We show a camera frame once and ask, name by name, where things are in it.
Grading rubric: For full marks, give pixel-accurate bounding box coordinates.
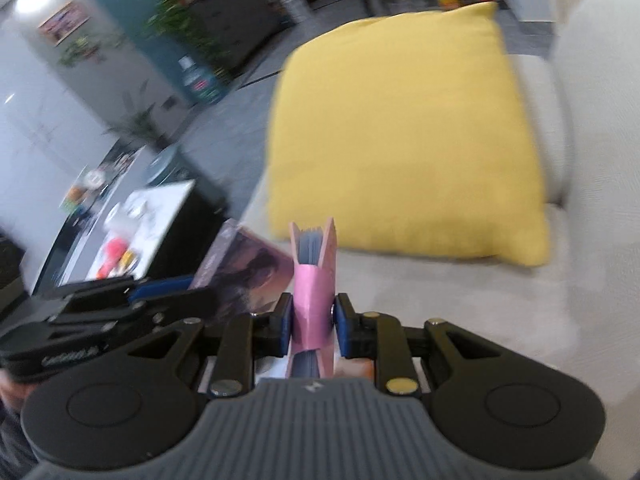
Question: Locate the trailing green plant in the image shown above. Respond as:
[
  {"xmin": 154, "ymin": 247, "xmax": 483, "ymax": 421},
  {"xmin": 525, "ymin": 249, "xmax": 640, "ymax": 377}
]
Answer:
[{"xmin": 147, "ymin": 0, "xmax": 231, "ymax": 81}]

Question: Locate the dark grey cabinet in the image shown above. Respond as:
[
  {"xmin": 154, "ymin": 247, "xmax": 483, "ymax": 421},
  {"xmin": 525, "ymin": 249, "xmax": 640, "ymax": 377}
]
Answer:
[{"xmin": 187, "ymin": 0, "xmax": 281, "ymax": 68}]

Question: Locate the yellow pillow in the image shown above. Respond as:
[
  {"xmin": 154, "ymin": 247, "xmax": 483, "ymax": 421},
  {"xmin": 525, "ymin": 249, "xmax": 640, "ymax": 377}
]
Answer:
[{"xmin": 265, "ymin": 1, "xmax": 551, "ymax": 267}]

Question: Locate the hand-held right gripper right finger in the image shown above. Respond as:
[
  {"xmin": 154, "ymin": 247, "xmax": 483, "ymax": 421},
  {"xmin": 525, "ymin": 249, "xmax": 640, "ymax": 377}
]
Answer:
[{"xmin": 334, "ymin": 292, "xmax": 506, "ymax": 396}]

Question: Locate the grey round trash can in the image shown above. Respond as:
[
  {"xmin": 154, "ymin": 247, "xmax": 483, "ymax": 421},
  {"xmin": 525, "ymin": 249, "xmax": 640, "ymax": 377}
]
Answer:
[{"xmin": 147, "ymin": 145, "xmax": 186, "ymax": 183}]

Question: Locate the tall leafy floor plant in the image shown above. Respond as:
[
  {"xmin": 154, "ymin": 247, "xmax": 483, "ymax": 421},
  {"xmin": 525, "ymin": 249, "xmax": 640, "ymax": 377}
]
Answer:
[{"xmin": 102, "ymin": 82, "xmax": 171, "ymax": 151}]

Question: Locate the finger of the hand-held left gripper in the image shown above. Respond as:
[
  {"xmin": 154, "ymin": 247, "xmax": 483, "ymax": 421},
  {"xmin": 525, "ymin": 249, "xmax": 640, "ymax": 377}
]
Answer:
[
  {"xmin": 52, "ymin": 275, "xmax": 195, "ymax": 311},
  {"xmin": 50, "ymin": 287, "xmax": 218, "ymax": 332}
]

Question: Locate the pink framed wall picture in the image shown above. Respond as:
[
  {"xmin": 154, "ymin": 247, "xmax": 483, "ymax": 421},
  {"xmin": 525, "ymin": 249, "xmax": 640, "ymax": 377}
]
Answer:
[{"xmin": 39, "ymin": 1, "xmax": 91, "ymax": 45}]

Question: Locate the green wall plant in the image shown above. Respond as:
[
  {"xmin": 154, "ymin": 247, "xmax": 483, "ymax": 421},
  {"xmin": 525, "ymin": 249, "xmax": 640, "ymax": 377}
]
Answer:
[{"xmin": 57, "ymin": 35, "xmax": 108, "ymax": 68}]

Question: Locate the pink card holder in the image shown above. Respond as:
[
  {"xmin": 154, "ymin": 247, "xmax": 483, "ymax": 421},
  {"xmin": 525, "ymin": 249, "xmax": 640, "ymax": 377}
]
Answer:
[{"xmin": 287, "ymin": 217, "xmax": 337, "ymax": 378}]

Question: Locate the red and yellow toy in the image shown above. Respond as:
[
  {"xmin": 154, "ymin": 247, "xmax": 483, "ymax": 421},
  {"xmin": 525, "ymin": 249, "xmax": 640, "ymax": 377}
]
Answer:
[{"xmin": 97, "ymin": 239, "xmax": 138, "ymax": 278}]

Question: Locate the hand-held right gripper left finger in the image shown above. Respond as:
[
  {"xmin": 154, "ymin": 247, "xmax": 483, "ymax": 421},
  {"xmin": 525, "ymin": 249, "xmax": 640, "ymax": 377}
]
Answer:
[{"xmin": 127, "ymin": 292, "xmax": 293, "ymax": 398}]

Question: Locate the beige sofa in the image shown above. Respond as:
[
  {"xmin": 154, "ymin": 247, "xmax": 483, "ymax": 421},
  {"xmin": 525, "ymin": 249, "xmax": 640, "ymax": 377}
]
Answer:
[{"xmin": 240, "ymin": 0, "xmax": 640, "ymax": 480}]

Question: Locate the purple printed book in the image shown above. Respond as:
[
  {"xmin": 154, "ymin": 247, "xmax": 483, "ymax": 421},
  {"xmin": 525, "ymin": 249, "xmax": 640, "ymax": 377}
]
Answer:
[{"xmin": 189, "ymin": 218, "xmax": 296, "ymax": 328}]

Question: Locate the marble top side table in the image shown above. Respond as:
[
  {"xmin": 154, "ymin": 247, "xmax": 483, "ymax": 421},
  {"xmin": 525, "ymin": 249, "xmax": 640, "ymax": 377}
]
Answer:
[{"xmin": 30, "ymin": 179, "xmax": 228, "ymax": 301}]

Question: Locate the large water jug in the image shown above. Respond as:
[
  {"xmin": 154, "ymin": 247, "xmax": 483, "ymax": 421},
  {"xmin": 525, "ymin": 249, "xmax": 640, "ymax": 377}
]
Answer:
[{"xmin": 177, "ymin": 55, "xmax": 223, "ymax": 106}]

